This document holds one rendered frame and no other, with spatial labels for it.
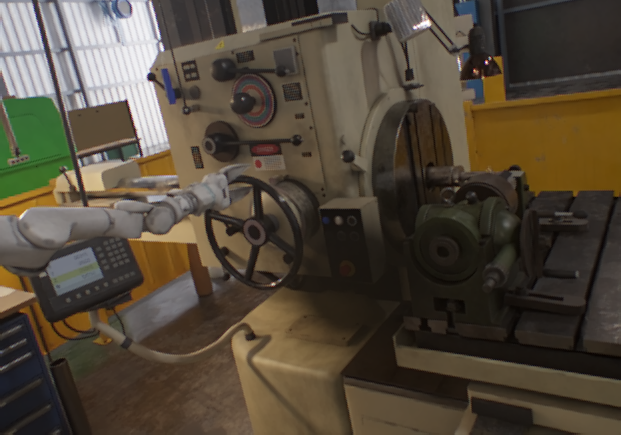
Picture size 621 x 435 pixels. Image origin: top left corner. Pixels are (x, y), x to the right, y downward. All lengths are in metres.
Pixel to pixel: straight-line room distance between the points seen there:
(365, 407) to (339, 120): 1.08
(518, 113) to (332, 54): 2.45
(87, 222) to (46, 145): 4.44
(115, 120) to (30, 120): 4.88
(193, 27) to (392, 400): 1.95
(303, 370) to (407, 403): 0.45
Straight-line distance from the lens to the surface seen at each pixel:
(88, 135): 10.04
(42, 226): 1.05
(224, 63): 1.76
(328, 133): 1.63
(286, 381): 2.28
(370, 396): 2.07
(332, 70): 1.62
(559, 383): 1.50
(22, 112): 5.59
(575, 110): 3.85
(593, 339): 1.46
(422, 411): 2.00
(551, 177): 3.98
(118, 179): 3.04
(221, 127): 1.86
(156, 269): 4.70
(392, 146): 1.71
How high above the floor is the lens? 1.76
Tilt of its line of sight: 15 degrees down
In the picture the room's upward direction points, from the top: 11 degrees counter-clockwise
